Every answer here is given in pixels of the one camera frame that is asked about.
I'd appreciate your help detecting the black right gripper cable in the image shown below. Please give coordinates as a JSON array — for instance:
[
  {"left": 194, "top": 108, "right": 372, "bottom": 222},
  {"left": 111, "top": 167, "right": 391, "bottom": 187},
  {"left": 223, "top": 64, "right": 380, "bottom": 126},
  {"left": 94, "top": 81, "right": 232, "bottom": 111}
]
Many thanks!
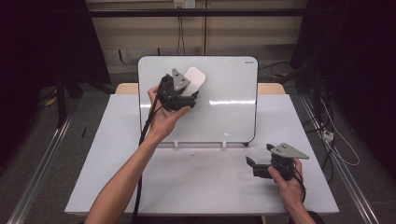
[{"left": 279, "top": 162, "right": 307, "bottom": 204}]

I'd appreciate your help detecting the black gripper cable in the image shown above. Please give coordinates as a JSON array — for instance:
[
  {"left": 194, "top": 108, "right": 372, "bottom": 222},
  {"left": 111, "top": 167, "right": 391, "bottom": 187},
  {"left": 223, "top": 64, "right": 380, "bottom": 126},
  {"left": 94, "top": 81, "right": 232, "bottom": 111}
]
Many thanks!
[
  {"left": 279, "top": 162, "right": 307, "bottom": 204},
  {"left": 132, "top": 76, "right": 166, "bottom": 224}
]

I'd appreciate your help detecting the black curtain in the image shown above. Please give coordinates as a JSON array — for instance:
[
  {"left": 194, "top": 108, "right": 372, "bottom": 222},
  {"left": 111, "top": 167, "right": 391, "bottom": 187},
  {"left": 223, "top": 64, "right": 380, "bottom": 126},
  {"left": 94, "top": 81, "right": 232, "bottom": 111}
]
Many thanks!
[
  {"left": 290, "top": 0, "right": 396, "bottom": 171},
  {"left": 0, "top": 0, "right": 112, "bottom": 171}
]

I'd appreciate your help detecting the person's right hand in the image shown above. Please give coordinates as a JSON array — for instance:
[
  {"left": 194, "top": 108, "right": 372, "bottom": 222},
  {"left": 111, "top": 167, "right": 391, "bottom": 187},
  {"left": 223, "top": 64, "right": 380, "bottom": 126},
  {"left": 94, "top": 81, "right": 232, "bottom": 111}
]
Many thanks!
[{"left": 267, "top": 158, "right": 304, "bottom": 209}]

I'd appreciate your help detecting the white whiteboard eraser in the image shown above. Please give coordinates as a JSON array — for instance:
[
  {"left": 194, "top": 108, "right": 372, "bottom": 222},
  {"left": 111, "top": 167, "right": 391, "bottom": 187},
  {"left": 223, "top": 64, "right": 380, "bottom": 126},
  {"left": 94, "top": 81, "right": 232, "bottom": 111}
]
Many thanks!
[{"left": 181, "top": 66, "right": 206, "bottom": 97}]

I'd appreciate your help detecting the black floor cable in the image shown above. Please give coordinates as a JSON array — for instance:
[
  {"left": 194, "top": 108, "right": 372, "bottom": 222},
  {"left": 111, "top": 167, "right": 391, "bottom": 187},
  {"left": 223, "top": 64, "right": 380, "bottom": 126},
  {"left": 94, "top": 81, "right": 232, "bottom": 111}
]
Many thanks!
[{"left": 306, "top": 92, "right": 335, "bottom": 185}]

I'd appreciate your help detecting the white wall socket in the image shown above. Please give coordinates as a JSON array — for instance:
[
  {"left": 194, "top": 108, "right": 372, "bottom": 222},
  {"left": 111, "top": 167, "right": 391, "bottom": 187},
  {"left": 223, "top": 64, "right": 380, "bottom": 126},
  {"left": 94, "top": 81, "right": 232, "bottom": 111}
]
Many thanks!
[{"left": 173, "top": 0, "right": 197, "bottom": 9}]

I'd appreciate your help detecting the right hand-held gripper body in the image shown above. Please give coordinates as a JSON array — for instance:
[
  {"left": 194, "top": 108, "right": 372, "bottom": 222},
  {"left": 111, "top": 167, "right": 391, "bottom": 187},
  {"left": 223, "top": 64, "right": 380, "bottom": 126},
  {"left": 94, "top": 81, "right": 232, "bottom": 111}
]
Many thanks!
[{"left": 269, "top": 142, "right": 310, "bottom": 182}]

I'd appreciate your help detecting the white floor cable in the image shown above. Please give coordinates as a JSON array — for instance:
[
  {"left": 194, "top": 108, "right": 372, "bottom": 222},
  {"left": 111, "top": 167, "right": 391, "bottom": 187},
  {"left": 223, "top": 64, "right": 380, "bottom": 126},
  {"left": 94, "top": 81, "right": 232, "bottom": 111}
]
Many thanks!
[{"left": 319, "top": 98, "right": 361, "bottom": 167}]

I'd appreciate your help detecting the person's left hand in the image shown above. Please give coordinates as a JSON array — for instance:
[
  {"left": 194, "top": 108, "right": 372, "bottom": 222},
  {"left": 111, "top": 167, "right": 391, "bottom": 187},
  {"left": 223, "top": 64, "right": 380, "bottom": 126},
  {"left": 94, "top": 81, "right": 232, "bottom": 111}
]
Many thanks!
[{"left": 147, "top": 85, "right": 191, "bottom": 144}]

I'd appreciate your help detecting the brown hanging cable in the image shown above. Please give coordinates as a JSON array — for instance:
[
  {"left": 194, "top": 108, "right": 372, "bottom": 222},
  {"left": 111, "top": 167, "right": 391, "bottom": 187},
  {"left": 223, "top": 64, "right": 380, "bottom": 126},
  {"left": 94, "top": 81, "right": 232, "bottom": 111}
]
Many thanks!
[{"left": 203, "top": 0, "right": 208, "bottom": 57}]

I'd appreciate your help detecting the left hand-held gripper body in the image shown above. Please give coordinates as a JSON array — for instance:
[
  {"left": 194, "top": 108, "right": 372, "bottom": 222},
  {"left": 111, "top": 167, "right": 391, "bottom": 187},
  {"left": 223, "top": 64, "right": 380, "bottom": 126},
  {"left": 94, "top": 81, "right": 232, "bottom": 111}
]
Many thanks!
[{"left": 158, "top": 68, "right": 191, "bottom": 105}]

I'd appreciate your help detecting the black horizontal bar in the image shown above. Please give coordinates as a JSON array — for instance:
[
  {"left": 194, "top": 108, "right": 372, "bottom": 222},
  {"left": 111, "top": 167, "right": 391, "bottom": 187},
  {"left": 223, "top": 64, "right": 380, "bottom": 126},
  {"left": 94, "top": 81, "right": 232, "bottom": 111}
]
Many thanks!
[{"left": 87, "top": 8, "right": 308, "bottom": 19}]

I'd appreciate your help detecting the black hanging cable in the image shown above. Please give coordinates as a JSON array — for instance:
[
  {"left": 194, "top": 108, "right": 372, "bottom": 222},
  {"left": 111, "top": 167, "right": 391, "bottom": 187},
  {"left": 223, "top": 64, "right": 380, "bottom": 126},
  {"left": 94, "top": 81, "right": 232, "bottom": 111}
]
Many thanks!
[{"left": 177, "top": 15, "right": 185, "bottom": 56}]

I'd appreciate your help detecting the metal floor rail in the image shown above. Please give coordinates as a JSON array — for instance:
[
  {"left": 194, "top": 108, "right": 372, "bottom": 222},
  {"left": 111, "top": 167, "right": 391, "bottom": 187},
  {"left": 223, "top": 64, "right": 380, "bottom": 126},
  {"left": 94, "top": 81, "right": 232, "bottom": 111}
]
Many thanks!
[
  {"left": 297, "top": 92, "right": 381, "bottom": 224},
  {"left": 6, "top": 101, "right": 80, "bottom": 224}
]

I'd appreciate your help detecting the black stand leg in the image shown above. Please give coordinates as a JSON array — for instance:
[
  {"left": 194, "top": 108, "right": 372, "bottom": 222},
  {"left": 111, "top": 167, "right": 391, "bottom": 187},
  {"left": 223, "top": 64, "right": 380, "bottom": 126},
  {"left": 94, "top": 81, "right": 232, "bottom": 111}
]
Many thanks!
[{"left": 55, "top": 72, "right": 69, "bottom": 129}]

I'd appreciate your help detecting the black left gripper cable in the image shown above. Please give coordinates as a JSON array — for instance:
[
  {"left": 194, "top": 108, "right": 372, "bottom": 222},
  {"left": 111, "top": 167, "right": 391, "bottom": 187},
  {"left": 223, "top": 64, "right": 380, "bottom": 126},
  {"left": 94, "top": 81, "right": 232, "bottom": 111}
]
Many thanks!
[{"left": 132, "top": 76, "right": 166, "bottom": 224}]

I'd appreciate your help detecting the white power strip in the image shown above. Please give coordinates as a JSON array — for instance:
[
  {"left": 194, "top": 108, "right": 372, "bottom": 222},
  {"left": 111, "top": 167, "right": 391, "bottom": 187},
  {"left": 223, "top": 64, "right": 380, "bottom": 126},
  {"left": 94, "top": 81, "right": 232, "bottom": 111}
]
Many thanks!
[{"left": 321, "top": 129, "right": 335, "bottom": 143}]

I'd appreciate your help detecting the white whiteboard with dark rim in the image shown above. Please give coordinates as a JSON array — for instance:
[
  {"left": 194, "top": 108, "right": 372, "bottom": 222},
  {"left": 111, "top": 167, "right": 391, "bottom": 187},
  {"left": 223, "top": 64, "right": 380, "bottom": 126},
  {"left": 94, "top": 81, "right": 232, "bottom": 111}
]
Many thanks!
[{"left": 137, "top": 55, "right": 259, "bottom": 145}]

